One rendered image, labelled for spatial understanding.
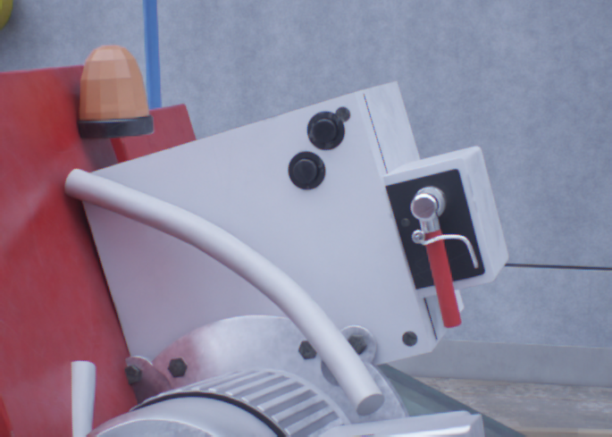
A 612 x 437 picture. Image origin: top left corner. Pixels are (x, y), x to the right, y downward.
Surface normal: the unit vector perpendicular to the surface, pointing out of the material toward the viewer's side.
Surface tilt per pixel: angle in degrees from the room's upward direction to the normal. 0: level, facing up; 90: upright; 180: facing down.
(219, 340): 81
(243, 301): 90
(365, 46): 90
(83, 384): 53
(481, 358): 90
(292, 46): 90
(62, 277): 70
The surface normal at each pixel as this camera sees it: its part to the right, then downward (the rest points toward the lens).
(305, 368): -0.23, -0.02
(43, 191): 0.91, -0.30
